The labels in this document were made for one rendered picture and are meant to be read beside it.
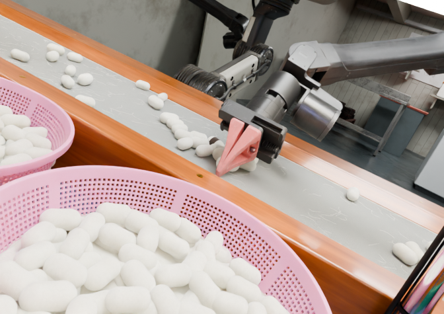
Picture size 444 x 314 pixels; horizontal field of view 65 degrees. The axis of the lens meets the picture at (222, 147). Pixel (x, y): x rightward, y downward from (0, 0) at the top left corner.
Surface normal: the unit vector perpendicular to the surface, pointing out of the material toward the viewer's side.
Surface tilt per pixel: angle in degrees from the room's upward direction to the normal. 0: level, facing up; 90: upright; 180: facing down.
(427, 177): 90
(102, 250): 0
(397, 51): 43
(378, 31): 90
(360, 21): 90
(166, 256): 0
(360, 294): 90
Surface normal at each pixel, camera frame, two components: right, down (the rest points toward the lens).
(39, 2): 0.78, 0.47
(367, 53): 0.21, -0.44
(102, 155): -0.38, 0.16
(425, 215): -0.01, -0.51
